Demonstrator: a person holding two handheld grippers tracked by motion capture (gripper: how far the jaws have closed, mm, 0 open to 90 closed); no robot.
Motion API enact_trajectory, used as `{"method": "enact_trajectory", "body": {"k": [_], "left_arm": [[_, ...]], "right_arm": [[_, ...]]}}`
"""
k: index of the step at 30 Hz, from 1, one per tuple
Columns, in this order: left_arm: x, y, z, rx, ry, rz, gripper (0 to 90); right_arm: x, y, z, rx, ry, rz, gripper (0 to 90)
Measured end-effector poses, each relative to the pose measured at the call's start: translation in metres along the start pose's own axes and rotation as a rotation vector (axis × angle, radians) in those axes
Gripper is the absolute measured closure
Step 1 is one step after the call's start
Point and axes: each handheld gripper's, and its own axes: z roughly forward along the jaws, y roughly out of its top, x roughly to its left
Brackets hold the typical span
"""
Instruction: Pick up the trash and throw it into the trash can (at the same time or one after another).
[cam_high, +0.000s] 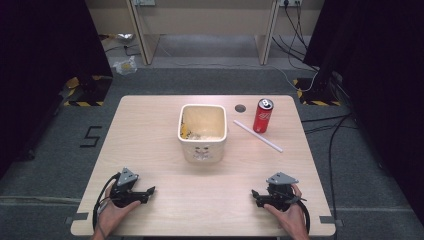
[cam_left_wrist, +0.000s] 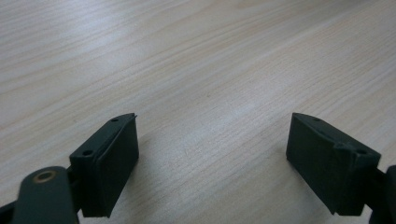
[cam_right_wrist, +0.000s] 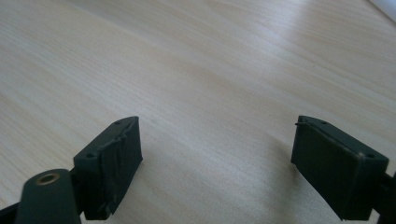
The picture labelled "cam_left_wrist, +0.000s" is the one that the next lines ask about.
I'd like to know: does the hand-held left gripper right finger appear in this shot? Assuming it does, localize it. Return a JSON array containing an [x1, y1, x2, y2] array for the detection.
[[286, 112, 382, 217]]

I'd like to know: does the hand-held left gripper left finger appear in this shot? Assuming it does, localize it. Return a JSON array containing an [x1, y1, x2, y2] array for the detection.
[[68, 112, 140, 218]]

